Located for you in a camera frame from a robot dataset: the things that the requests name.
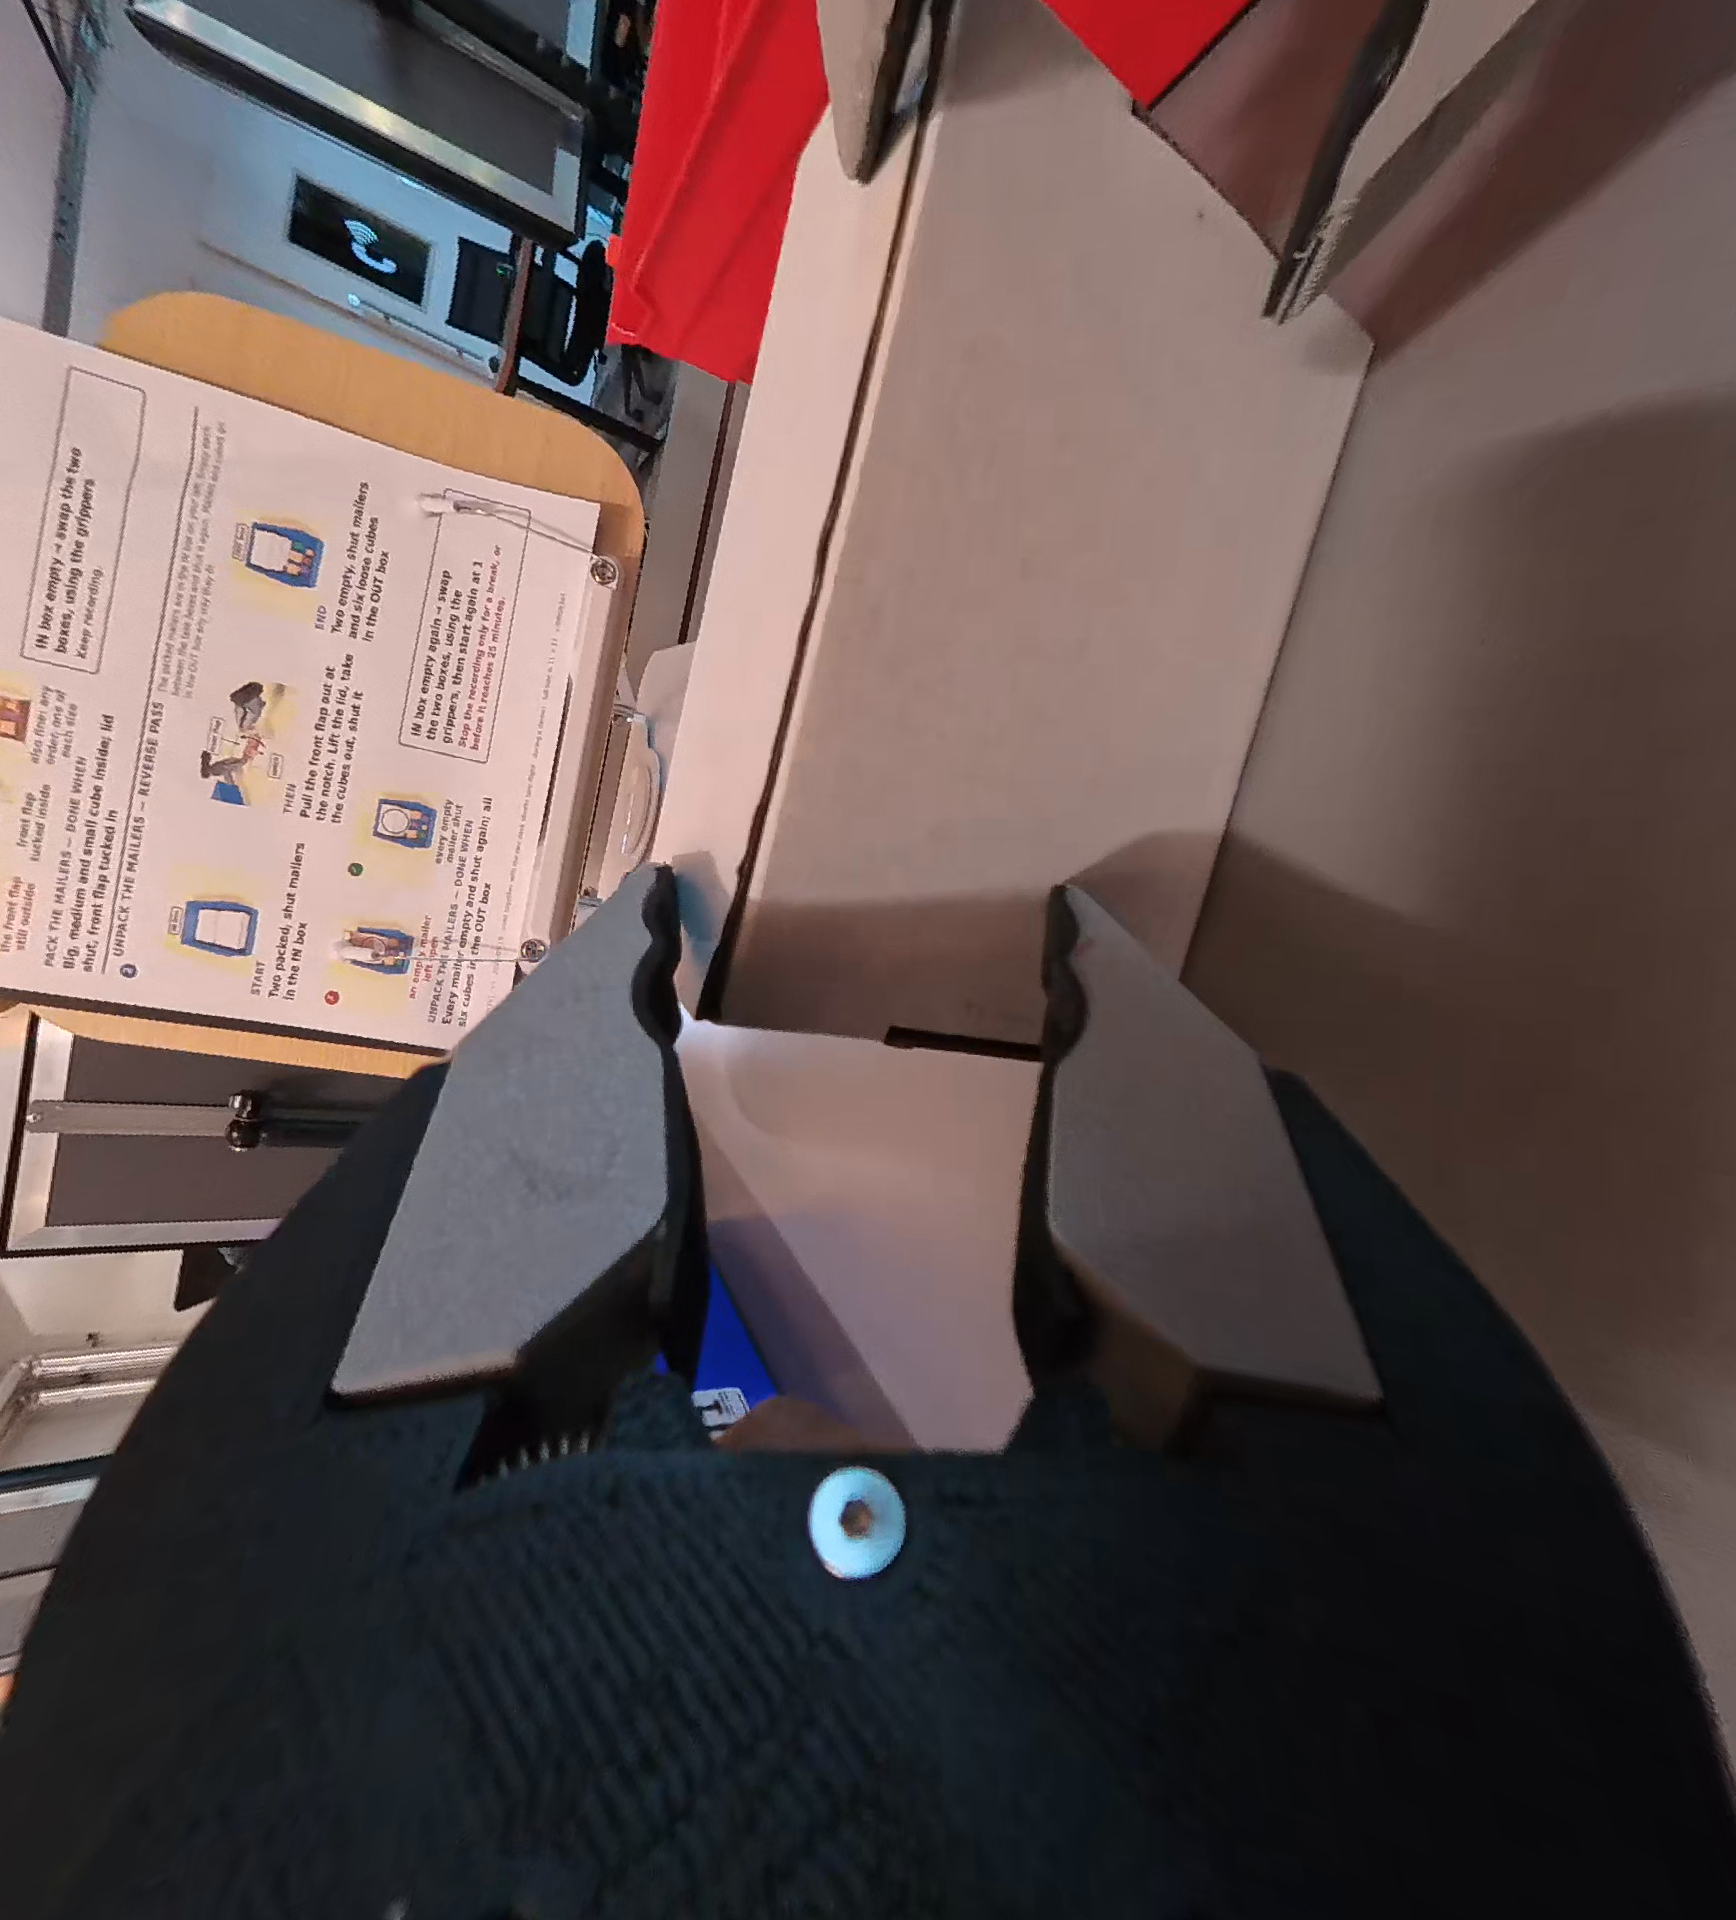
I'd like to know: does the printed instruction poster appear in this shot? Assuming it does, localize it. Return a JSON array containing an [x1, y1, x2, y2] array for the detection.
[[0, 291, 609, 1040]]

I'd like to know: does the black phone sign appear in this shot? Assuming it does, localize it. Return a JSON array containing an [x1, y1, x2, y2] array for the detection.
[[287, 171, 438, 312]]

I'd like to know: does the large display on stand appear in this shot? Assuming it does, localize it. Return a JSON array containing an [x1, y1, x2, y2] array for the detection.
[[124, 0, 600, 246]]

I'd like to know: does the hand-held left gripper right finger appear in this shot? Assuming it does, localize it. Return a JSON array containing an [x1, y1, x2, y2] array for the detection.
[[1014, 884, 1384, 1449]]

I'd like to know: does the red plastic bin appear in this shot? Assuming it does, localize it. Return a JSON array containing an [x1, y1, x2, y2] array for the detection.
[[605, 0, 1261, 383]]

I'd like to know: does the white cardboard mailer box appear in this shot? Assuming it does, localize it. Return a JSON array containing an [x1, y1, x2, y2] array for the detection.
[[652, 0, 1378, 1454]]

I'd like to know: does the instruction sheet on wooden stand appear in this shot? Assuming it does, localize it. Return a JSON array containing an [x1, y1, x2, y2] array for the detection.
[[102, 291, 648, 1085]]

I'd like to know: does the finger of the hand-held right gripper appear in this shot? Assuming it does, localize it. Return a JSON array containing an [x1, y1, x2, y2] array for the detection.
[[821, 0, 957, 186], [1262, 0, 1428, 323]]

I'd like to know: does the blue plastic bin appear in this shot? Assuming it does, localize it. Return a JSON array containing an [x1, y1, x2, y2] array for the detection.
[[652, 1266, 784, 1449]]

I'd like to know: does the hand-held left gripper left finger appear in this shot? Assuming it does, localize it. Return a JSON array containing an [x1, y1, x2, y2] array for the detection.
[[332, 866, 711, 1398]]

